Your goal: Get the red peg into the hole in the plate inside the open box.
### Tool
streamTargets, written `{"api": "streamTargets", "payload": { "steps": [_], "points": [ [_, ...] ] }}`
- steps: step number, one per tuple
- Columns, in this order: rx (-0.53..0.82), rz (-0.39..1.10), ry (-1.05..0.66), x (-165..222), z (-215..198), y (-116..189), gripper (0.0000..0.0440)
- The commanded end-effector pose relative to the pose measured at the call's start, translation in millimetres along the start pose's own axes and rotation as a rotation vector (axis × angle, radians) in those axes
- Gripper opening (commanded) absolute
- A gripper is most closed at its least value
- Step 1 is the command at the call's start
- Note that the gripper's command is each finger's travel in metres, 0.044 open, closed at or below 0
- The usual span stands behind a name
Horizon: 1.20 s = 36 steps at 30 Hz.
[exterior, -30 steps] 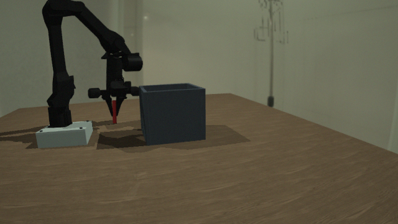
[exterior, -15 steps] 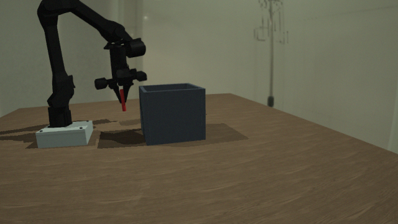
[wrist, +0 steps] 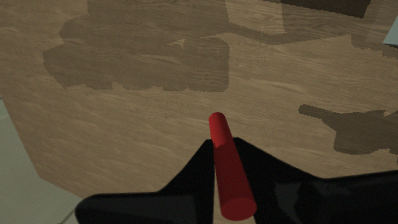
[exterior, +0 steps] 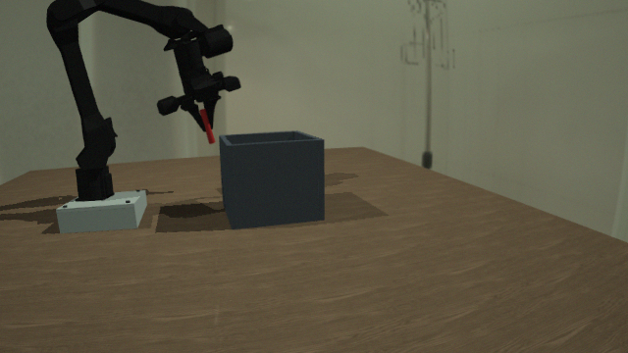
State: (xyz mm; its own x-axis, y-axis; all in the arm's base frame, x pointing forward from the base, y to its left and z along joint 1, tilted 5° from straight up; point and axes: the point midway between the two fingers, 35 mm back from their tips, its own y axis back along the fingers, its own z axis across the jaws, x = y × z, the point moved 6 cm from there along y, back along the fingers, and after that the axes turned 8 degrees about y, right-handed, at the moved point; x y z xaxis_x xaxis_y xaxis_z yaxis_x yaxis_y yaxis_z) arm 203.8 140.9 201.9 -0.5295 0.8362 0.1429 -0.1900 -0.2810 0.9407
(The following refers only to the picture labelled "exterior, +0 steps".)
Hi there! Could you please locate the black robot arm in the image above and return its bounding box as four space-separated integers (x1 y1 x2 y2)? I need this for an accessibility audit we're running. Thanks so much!
46 0 234 202

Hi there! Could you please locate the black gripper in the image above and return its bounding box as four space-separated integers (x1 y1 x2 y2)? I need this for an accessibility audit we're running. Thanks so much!
157 61 240 132

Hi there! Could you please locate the red peg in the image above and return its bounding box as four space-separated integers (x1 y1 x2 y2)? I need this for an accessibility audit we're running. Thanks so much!
199 109 216 144

